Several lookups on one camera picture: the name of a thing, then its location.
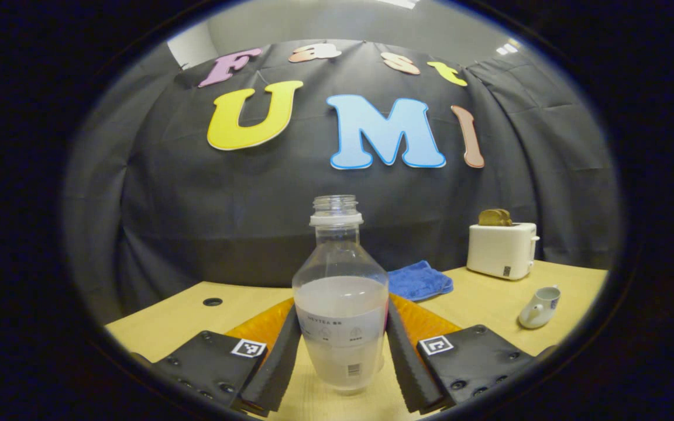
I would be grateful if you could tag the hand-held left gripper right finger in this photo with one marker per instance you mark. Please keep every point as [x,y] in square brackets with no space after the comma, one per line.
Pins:
[404,362]

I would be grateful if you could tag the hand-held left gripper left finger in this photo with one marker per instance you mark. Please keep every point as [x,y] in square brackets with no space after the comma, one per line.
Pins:
[281,362]

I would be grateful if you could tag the clear plastic water bottle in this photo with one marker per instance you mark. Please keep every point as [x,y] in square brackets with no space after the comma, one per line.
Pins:
[340,304]

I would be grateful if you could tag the blue towel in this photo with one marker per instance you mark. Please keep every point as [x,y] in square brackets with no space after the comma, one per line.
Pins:
[419,280]

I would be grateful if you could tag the white toaster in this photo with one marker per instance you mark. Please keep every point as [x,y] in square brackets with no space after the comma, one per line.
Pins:
[501,251]

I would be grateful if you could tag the brown bread slice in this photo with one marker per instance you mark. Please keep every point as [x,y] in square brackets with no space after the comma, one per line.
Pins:
[509,218]
[492,217]

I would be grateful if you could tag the black backdrop cloth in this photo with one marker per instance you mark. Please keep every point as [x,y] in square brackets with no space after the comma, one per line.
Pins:
[196,210]

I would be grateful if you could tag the ceiling light panel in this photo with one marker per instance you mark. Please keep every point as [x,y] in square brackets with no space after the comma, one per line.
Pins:
[506,48]
[398,3]

